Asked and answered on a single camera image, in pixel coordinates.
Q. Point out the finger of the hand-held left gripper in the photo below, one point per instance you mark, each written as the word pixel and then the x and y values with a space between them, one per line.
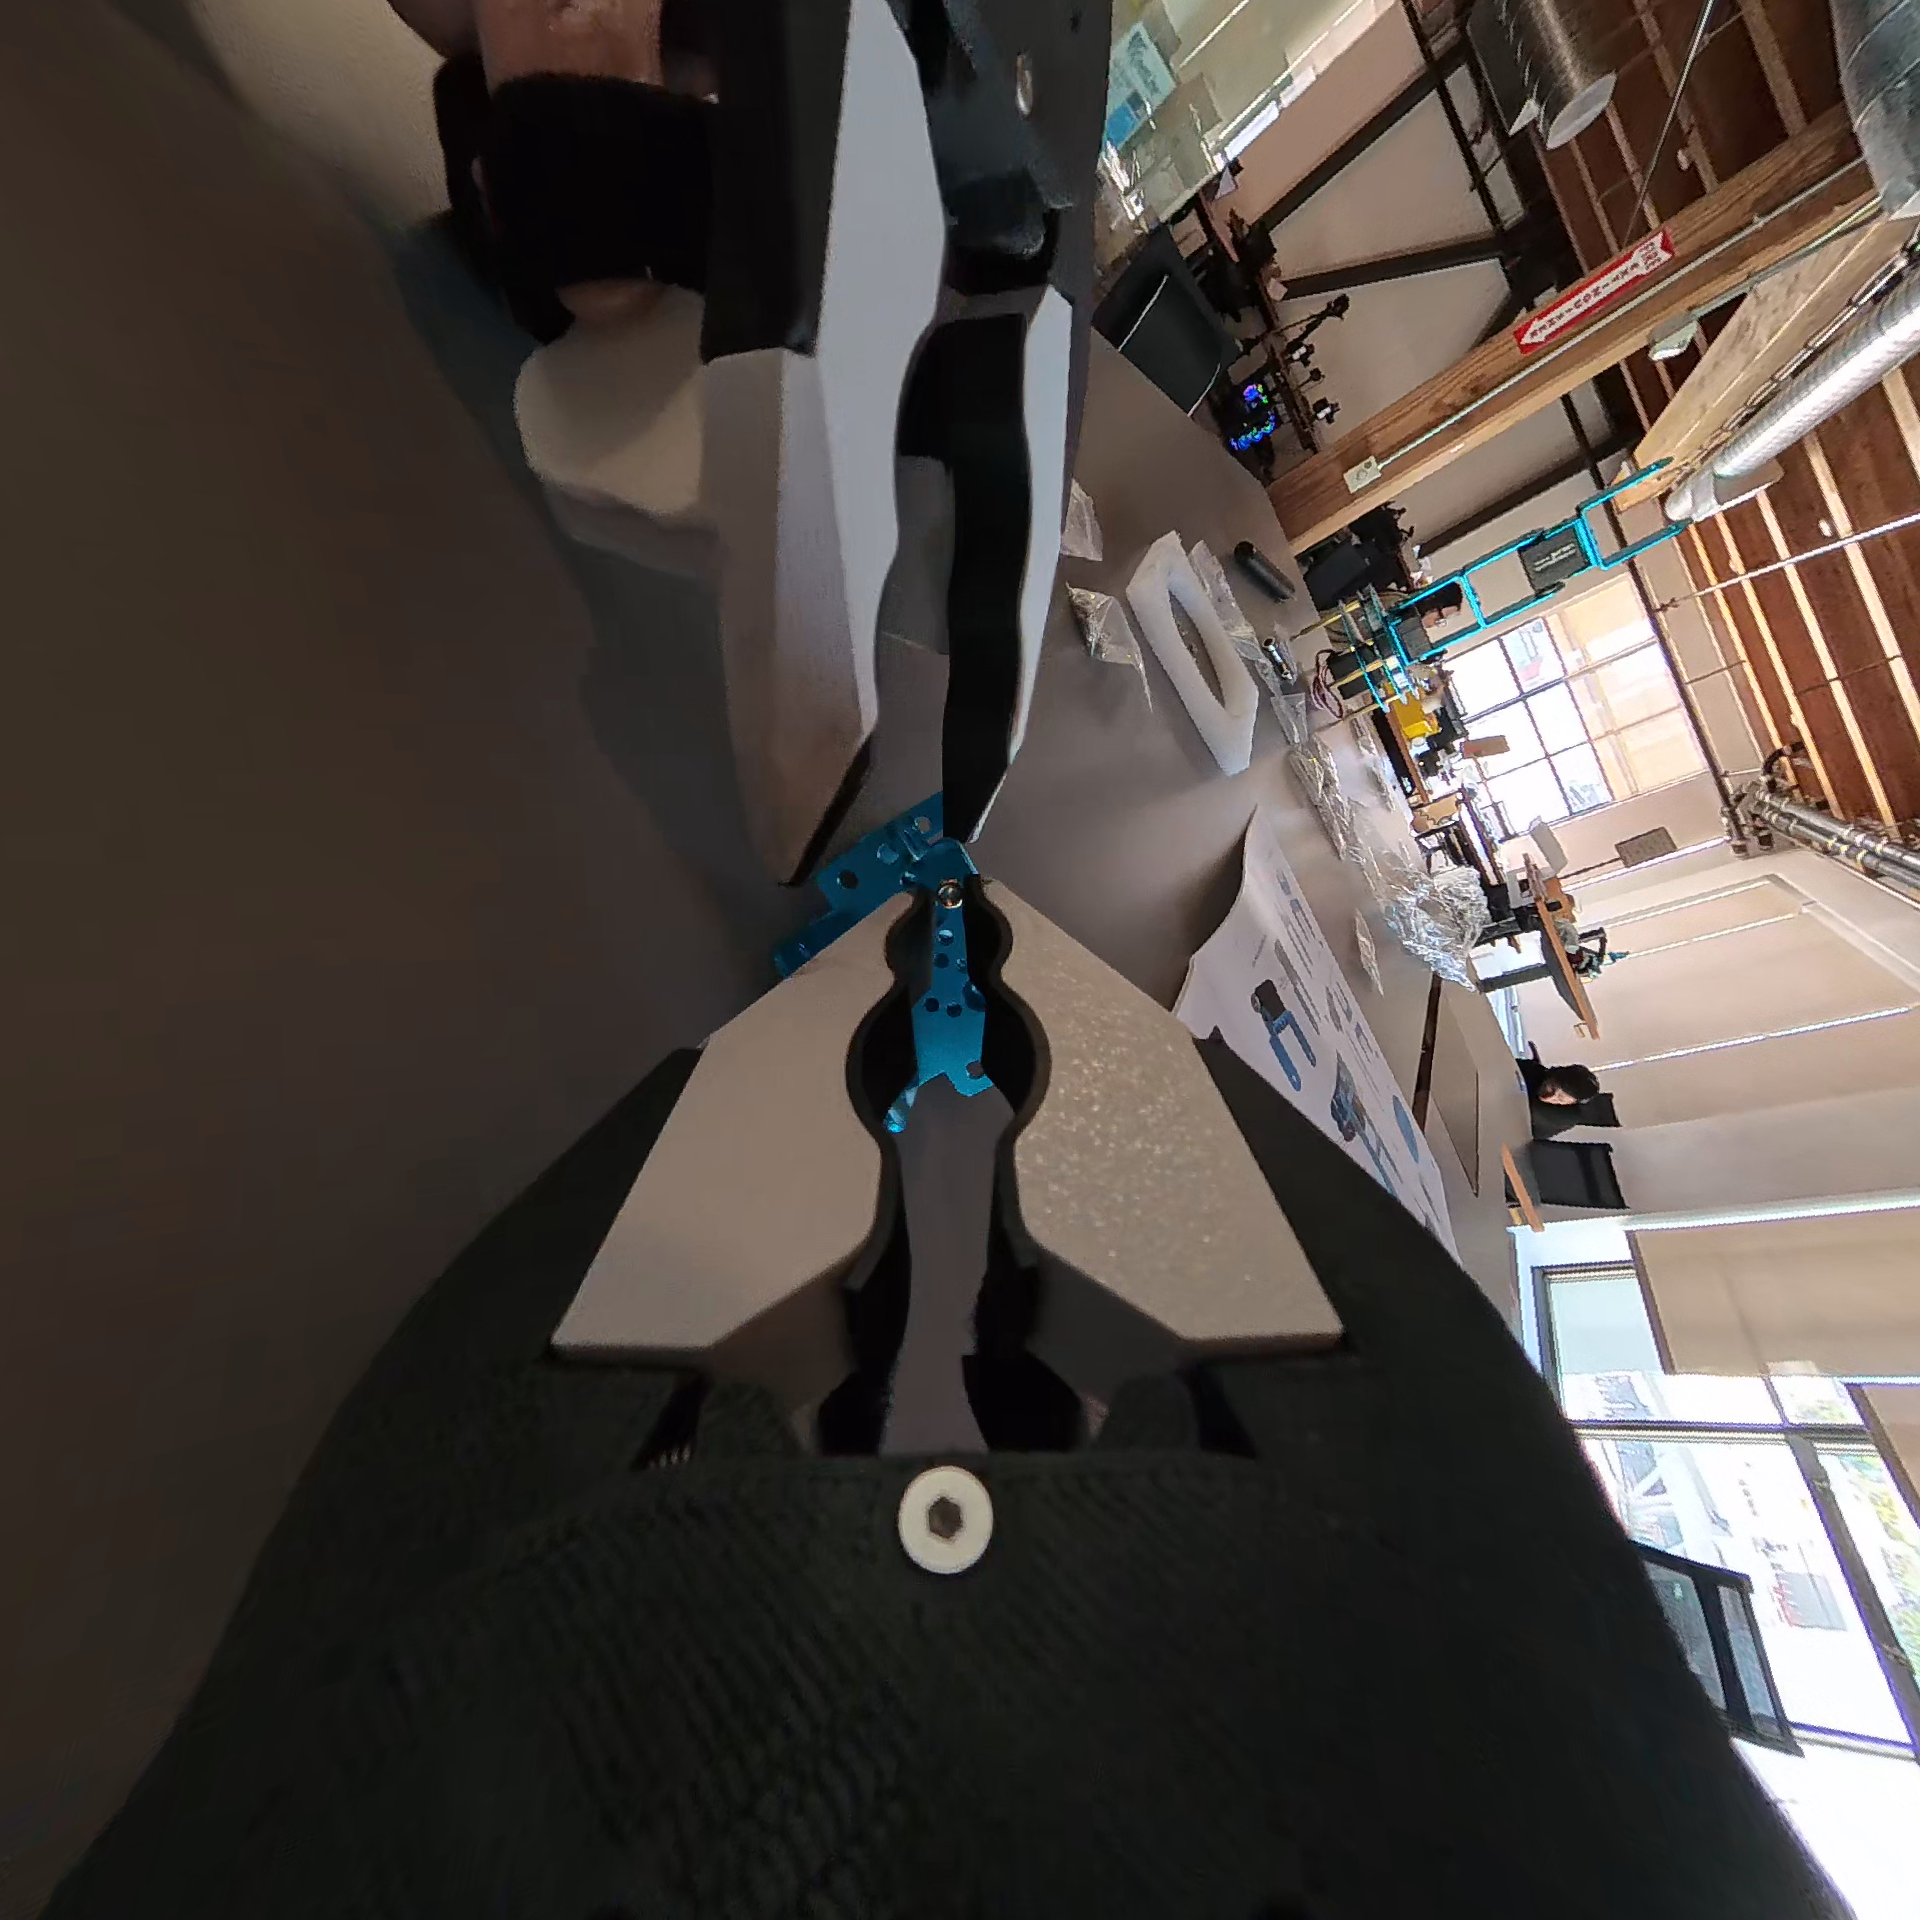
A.
pixel 1051 448
pixel 869 302

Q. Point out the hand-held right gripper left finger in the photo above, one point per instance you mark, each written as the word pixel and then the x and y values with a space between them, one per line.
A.
pixel 753 1201

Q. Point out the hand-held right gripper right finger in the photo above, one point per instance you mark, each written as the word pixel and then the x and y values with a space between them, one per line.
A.
pixel 1155 1201

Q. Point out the blue metal bracket assembly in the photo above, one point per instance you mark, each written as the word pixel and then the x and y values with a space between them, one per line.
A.
pixel 868 881

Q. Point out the blue toy robot arm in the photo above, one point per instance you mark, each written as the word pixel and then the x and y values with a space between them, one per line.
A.
pixel 1502 577

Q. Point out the dark grey desk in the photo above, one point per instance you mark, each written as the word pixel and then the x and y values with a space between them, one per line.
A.
pixel 372 901

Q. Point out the person's left hand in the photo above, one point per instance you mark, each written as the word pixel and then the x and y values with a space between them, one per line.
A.
pixel 603 177

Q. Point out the clear bag of screws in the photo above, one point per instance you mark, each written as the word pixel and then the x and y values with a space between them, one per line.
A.
pixel 1103 623
pixel 1083 514

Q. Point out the black office chair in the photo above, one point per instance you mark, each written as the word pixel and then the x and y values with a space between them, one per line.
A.
pixel 1716 1650
pixel 1163 320

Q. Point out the white foam block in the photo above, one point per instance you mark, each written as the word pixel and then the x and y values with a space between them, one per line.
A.
pixel 1148 602

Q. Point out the black cylindrical tool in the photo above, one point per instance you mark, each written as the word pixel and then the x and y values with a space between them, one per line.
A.
pixel 1264 569

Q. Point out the printed instruction manual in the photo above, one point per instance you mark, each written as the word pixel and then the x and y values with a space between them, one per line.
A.
pixel 1240 965

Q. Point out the crumpled clear plastic wrap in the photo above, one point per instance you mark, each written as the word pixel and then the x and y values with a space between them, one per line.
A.
pixel 1423 914

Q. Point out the pile of small plastic bags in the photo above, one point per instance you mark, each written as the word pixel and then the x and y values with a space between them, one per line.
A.
pixel 1329 761

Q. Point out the wooden pillar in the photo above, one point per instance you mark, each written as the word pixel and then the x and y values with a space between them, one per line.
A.
pixel 1502 390

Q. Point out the red and white sign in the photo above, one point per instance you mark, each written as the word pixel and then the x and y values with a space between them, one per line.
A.
pixel 1592 296

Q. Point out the large glass window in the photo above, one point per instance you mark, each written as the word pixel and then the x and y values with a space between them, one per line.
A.
pixel 1767 1502

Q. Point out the silver ventilation duct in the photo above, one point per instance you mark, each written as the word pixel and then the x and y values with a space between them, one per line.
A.
pixel 1803 390

